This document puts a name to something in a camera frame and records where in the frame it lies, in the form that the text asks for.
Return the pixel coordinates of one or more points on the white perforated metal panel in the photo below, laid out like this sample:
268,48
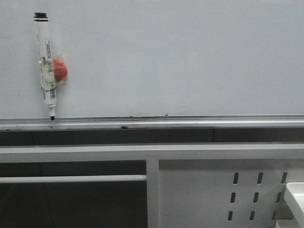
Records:
221,193

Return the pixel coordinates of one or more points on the aluminium whiteboard tray rail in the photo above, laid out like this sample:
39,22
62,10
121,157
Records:
153,122

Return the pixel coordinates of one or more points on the white plastic bin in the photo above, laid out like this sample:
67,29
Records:
294,197

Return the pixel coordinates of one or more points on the red round magnet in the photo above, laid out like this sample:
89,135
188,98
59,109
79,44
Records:
60,69

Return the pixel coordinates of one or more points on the white metal frame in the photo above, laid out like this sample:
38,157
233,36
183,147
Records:
152,154

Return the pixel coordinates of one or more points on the white black whiteboard marker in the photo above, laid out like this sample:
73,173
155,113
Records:
45,62

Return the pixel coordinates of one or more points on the white whiteboard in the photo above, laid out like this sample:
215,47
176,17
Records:
156,57

